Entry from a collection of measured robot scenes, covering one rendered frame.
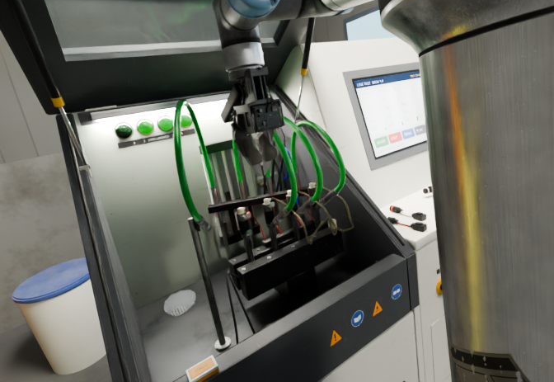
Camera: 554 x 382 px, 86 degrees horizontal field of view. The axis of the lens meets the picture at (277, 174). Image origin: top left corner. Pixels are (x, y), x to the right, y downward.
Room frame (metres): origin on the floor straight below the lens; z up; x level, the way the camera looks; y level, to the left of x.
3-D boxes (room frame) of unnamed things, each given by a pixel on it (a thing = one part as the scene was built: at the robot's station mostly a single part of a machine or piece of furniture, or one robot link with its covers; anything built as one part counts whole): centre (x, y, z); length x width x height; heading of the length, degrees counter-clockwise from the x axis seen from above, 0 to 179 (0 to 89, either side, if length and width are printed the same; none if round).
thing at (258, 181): (1.10, 0.03, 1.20); 0.13 x 0.03 x 0.31; 119
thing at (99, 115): (0.98, 0.24, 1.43); 0.54 x 0.03 x 0.02; 119
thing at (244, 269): (0.81, 0.01, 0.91); 0.34 x 0.10 x 0.15; 119
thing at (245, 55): (0.61, 0.02, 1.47); 0.08 x 0.08 x 0.05
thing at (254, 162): (0.60, 0.04, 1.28); 0.06 x 0.03 x 0.09; 29
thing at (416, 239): (0.96, -0.57, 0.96); 0.70 x 0.22 x 0.03; 119
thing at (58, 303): (1.75, 1.48, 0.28); 0.47 x 0.47 x 0.57
